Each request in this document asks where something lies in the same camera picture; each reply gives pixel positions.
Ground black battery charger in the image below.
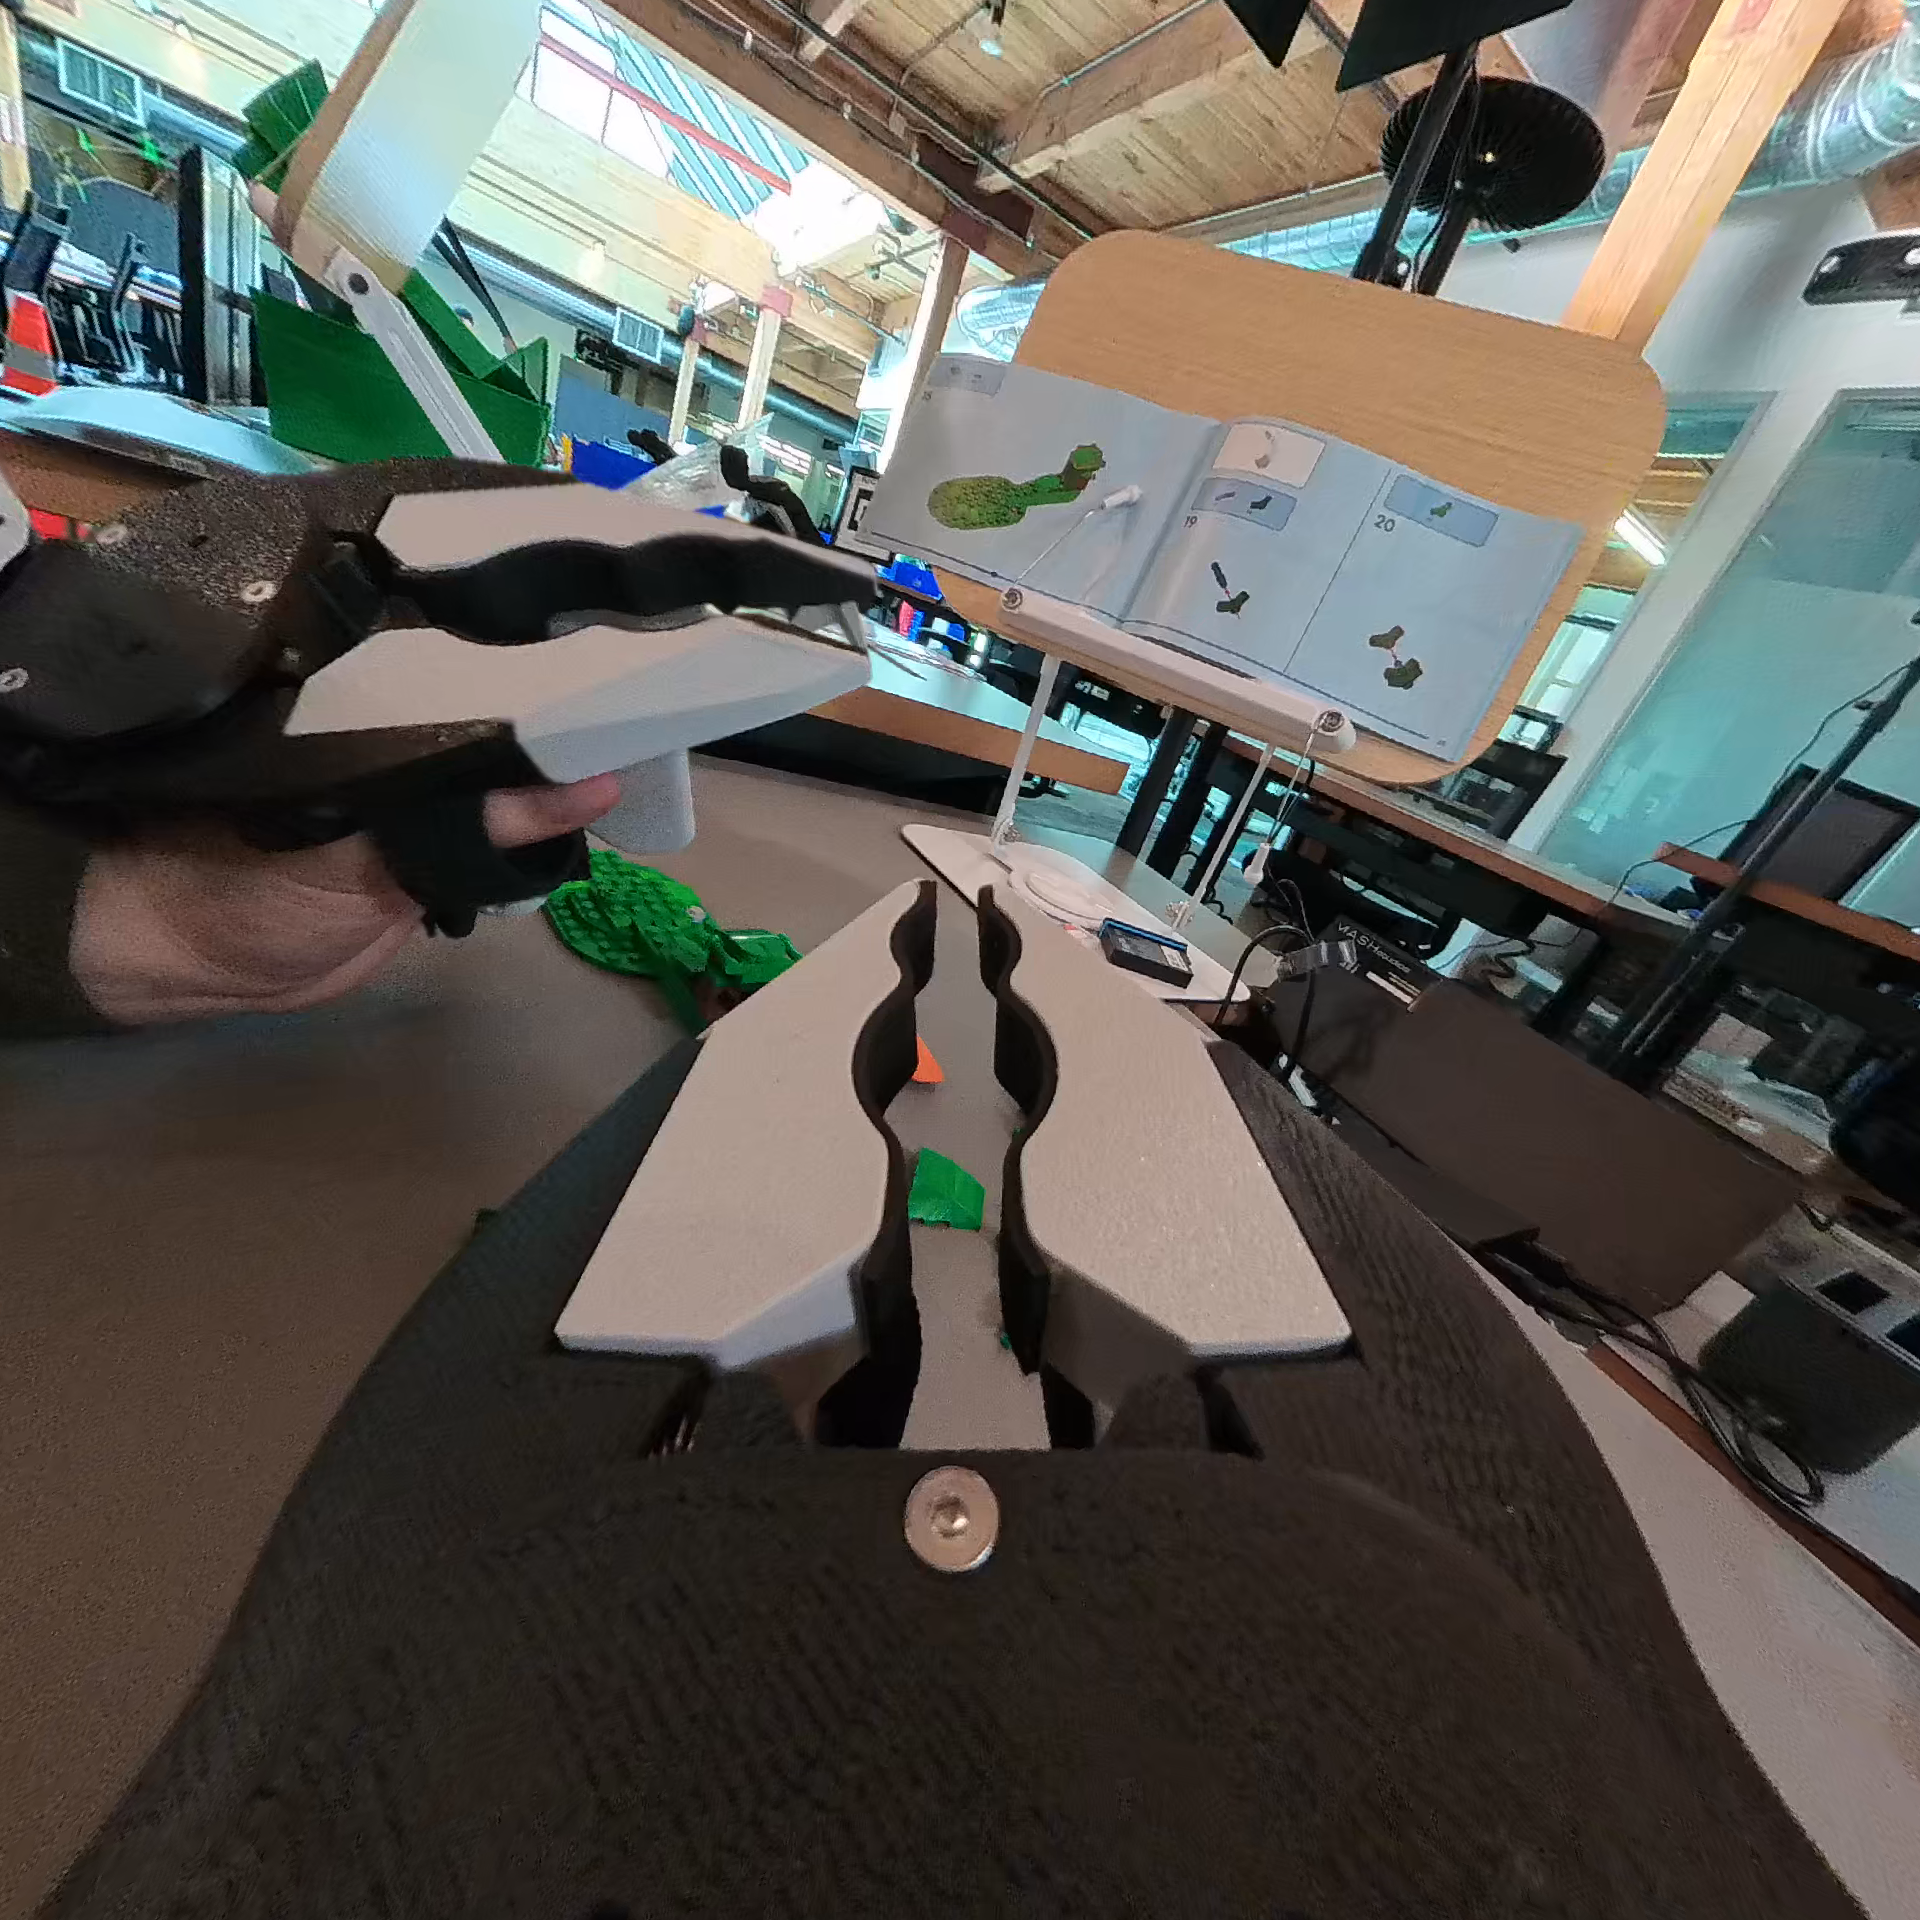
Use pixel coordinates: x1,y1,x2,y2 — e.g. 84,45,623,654
1698,1275,1920,1478

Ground white book stand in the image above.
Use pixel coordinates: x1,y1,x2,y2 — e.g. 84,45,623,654
270,0,548,467

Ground green cardboard box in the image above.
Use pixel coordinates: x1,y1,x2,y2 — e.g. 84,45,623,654
252,293,548,467
239,59,331,190

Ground wooden office desk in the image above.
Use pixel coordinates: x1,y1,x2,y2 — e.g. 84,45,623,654
1651,847,1920,963

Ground wooden book stand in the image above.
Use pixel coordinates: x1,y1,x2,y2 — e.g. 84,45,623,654
901,228,1670,1021

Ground green brick model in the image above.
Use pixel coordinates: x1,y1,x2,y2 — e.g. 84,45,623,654
539,847,805,1038

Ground wood-edged office desk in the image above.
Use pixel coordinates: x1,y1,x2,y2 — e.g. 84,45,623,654
0,404,1126,797

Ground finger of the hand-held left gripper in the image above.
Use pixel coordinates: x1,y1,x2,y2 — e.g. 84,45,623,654
280,597,879,786
359,491,887,639

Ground black tripod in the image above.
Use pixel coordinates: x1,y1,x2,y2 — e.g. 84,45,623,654
1597,607,1920,1097

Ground black equipment case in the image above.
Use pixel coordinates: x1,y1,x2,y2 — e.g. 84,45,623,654
1267,951,1802,1318

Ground scattered green bricks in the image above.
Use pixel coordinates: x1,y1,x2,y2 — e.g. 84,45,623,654
908,1125,1037,1234

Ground person's left hand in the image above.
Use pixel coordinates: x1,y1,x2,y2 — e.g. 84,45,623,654
67,785,628,1033

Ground wooden pillar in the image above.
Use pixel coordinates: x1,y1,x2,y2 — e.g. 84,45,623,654
1558,0,1854,347

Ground unused hand-held gripper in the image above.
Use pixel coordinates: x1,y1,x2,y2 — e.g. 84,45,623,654
718,442,887,548

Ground black computer monitor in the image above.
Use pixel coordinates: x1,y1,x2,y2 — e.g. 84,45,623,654
175,142,256,406

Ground black wall light fixture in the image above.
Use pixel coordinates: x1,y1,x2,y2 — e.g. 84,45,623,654
1799,231,1920,309

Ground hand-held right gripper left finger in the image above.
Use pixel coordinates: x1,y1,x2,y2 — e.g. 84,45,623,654
550,878,942,1449

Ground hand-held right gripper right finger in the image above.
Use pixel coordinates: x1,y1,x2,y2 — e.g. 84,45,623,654
976,885,1360,1449

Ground black studio light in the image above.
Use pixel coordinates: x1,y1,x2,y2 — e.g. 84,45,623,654
1222,0,1610,294

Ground instruction booklet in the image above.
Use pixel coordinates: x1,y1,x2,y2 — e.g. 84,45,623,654
853,353,1586,758

